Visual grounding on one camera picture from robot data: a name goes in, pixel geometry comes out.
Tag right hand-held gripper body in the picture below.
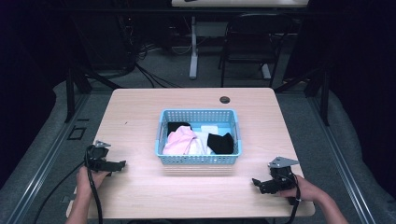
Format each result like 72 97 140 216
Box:
267 156 301 194

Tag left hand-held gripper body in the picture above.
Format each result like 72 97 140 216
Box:
85 140 117 173

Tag person's right hand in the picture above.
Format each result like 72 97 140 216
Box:
277 174 325 203

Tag person's left hand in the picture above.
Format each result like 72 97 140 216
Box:
76 165 110 201

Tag black cloth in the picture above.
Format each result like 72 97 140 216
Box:
167 121 192 137
206 132 235 155

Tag blue plastic basket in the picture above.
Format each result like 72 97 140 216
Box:
154 107 244 166

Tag black metal stand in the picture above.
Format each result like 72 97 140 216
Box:
63 63 123 124
274 65 332 127

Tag pink cloth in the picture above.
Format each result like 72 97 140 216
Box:
162 125 198 156

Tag folded white cloth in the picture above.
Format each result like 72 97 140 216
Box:
200 124 219 135

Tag white desk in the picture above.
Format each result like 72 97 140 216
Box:
170 0 310 80

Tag black chair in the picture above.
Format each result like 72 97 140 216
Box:
218 12 294 89

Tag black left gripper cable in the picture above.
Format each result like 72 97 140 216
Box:
84 145 105 224

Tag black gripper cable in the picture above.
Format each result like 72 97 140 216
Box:
84 145 105 224
281 174 303 224

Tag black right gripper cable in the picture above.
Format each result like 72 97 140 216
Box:
281 174 303 224

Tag metal floor rail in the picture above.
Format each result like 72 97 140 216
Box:
306 94 377 224
6 92 92 224

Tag thin black cable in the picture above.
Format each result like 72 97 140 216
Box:
32 161 87 224

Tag black floor cables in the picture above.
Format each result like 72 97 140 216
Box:
124 18 185 90

